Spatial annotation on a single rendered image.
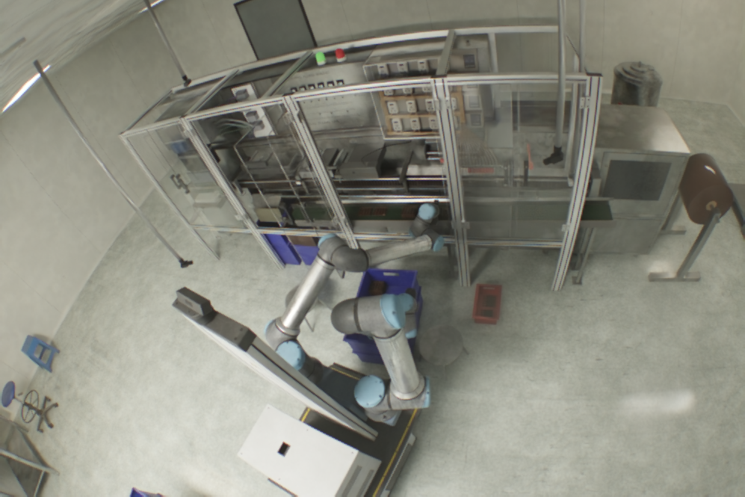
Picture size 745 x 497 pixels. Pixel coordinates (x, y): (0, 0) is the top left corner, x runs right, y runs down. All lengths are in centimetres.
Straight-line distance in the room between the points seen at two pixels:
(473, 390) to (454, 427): 29
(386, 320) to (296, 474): 100
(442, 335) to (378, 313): 139
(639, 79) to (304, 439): 404
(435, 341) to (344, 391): 79
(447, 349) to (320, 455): 113
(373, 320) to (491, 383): 160
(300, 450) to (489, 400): 133
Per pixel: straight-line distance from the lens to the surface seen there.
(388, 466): 224
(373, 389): 166
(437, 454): 253
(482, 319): 270
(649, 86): 404
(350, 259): 167
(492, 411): 257
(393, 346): 127
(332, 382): 203
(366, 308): 115
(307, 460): 183
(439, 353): 245
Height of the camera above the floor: 251
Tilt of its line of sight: 44 degrees down
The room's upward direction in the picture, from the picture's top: 20 degrees counter-clockwise
